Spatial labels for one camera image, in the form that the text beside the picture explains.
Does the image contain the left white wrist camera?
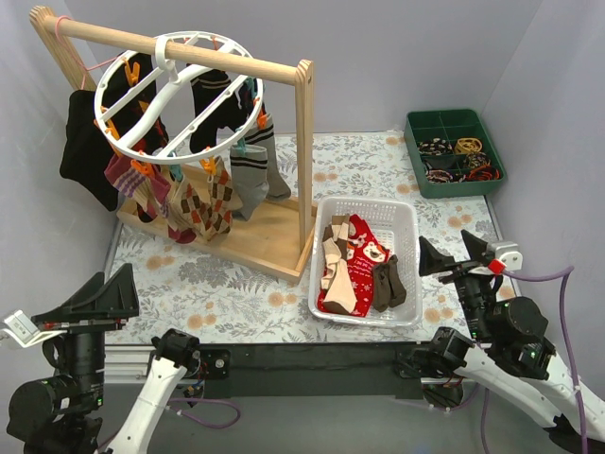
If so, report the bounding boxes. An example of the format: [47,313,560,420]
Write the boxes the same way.
[1,309,66,349]

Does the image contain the brown sock in basket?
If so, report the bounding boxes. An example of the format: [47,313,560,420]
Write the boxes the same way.
[372,255,407,312]

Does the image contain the teal clothes clip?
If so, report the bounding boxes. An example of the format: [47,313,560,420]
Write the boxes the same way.
[168,163,183,183]

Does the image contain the maroon beige purple striped sock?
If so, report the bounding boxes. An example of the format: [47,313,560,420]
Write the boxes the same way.
[104,155,157,223]

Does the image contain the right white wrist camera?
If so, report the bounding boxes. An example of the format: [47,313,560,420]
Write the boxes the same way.
[471,241,523,275]

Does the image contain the green compartment tray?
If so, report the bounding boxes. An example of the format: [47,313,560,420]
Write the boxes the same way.
[404,109,506,199]

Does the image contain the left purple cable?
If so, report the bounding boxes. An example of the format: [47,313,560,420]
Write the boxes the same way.
[167,396,242,430]

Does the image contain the beige orange green argyle sock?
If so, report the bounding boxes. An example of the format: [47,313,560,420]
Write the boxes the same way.
[175,180,233,242]

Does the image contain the white plastic laundry basket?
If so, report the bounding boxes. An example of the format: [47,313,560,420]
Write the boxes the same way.
[308,196,423,329]

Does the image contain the white round clip hanger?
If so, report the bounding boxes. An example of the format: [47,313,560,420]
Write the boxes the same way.
[94,31,265,166]

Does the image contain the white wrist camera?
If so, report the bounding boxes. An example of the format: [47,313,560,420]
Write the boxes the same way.
[1,309,66,349]
[471,241,523,275]

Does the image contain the floral table mat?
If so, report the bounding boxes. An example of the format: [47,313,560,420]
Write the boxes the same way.
[108,131,500,345]

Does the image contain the wooden clothes rack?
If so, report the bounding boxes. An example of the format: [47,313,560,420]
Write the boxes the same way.
[29,6,313,282]

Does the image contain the red bear pattern sock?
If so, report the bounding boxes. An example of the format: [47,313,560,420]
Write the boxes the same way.
[343,214,390,318]

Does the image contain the black garment on hanger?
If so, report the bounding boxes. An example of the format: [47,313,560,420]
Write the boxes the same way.
[60,53,156,211]

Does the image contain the grey striped sock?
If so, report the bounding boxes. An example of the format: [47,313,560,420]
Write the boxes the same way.
[230,145,268,221]
[244,113,291,201]

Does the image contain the orange clothes clip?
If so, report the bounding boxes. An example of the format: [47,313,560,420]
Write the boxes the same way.
[130,159,155,178]

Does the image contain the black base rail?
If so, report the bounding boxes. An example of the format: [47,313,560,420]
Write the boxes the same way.
[201,341,423,399]

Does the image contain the navy sock green toe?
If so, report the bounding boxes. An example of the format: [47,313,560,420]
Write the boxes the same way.
[235,78,258,128]

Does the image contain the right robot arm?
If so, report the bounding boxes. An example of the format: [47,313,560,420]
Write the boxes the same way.
[397,231,604,453]

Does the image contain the beige sock in basket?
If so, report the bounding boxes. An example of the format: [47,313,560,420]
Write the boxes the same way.
[318,215,356,315]

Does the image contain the black sock brown stripes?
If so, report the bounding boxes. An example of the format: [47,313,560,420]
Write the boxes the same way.
[188,68,250,155]

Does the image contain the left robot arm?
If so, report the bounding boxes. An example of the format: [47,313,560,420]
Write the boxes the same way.
[1,264,201,453]

